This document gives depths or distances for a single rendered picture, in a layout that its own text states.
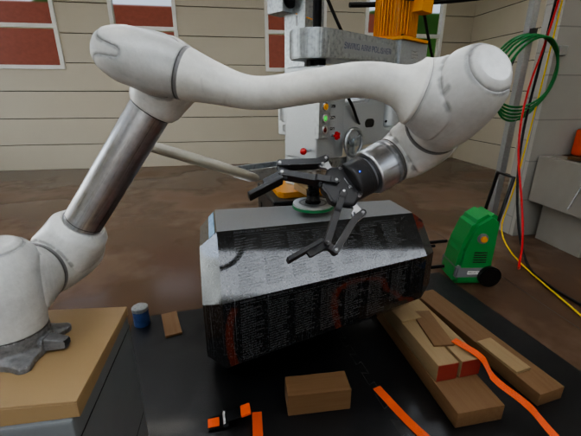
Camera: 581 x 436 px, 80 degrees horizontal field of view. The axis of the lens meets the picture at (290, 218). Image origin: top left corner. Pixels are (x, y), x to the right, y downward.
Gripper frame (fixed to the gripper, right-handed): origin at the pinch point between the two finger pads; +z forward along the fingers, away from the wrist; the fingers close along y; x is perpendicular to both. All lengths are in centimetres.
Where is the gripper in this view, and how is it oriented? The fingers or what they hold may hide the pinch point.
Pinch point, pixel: (272, 225)
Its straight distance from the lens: 61.7
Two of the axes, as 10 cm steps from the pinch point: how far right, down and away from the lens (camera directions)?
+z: -8.5, 4.7, -2.2
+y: -5.1, -8.2, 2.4
